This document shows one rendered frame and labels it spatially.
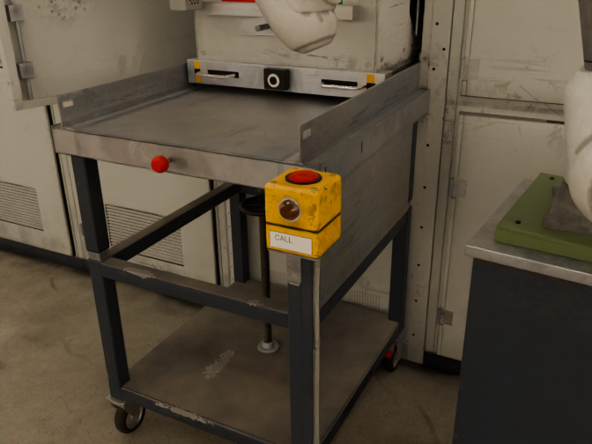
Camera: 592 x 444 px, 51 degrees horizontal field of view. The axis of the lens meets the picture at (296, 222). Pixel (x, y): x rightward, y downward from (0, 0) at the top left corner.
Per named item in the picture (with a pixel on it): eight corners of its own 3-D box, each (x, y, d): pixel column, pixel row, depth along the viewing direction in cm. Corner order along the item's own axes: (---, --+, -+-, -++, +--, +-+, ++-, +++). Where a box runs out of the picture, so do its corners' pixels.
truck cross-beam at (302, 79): (383, 100, 139) (385, 74, 137) (188, 82, 162) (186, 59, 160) (391, 96, 144) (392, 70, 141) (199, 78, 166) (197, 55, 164)
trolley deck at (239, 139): (317, 198, 106) (317, 165, 103) (55, 152, 132) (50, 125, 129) (428, 112, 161) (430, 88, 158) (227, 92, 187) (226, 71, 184)
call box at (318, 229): (317, 262, 82) (317, 191, 78) (265, 251, 85) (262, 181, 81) (341, 240, 88) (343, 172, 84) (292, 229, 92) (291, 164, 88)
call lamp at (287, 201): (297, 227, 80) (296, 203, 78) (274, 223, 81) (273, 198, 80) (301, 223, 81) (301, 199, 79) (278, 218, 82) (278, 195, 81)
